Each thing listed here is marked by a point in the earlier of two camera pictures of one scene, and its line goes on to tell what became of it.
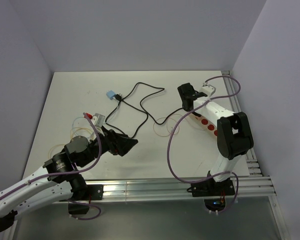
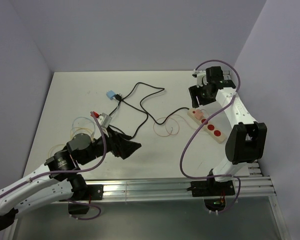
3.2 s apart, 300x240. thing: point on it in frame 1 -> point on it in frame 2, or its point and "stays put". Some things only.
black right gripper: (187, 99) -> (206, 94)
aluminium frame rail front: (152, 189) stays put
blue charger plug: (110, 94) stays put
